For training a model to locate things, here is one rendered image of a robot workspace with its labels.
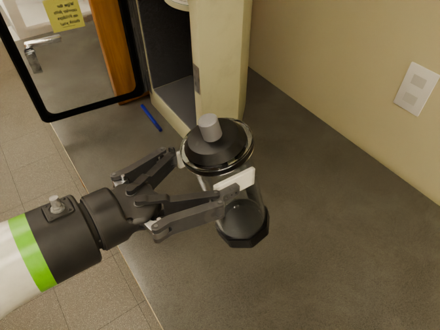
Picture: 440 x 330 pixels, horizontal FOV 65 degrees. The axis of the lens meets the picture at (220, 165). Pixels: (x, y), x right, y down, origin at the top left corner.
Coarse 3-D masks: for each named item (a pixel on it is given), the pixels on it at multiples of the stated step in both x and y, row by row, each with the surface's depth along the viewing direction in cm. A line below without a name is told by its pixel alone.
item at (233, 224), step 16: (192, 128) 52; (240, 160) 46; (208, 176) 47; (224, 176) 48; (256, 176) 54; (240, 192) 51; (256, 192) 55; (240, 208) 54; (256, 208) 56; (224, 224) 58; (240, 224) 57; (256, 224) 59
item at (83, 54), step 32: (0, 0) 74; (32, 0) 76; (64, 0) 79; (96, 0) 82; (32, 32) 80; (64, 32) 84; (96, 32) 87; (64, 64) 89; (96, 64) 93; (128, 64) 98; (64, 96) 95; (96, 96) 99
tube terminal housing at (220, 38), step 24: (192, 0) 63; (216, 0) 65; (240, 0) 68; (192, 24) 67; (216, 24) 68; (240, 24) 72; (192, 48) 71; (216, 48) 72; (240, 48) 76; (216, 72) 76; (240, 72) 81; (216, 96) 81; (240, 96) 90; (168, 120) 105
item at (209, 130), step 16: (208, 128) 45; (224, 128) 48; (240, 128) 48; (192, 144) 48; (208, 144) 47; (224, 144) 46; (240, 144) 47; (192, 160) 47; (208, 160) 46; (224, 160) 46
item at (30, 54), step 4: (28, 52) 82; (32, 52) 82; (28, 56) 82; (32, 56) 82; (36, 56) 83; (28, 60) 83; (32, 60) 83; (36, 60) 84; (32, 64) 84; (36, 64) 84; (32, 68) 84; (36, 68) 85; (40, 68) 85; (36, 72) 85; (40, 72) 86
